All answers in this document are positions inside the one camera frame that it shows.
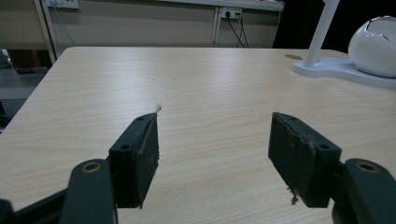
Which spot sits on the white wall socket strip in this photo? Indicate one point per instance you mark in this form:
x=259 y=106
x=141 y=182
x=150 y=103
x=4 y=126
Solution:
x=62 y=3

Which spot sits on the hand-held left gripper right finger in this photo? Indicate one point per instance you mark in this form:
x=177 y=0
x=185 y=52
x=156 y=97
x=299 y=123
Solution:
x=299 y=158

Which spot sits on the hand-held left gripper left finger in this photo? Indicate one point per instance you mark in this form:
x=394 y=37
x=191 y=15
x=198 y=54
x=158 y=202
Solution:
x=137 y=161

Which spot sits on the white wall socket with plugs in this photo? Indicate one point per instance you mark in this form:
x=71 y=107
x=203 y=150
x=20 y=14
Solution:
x=230 y=12

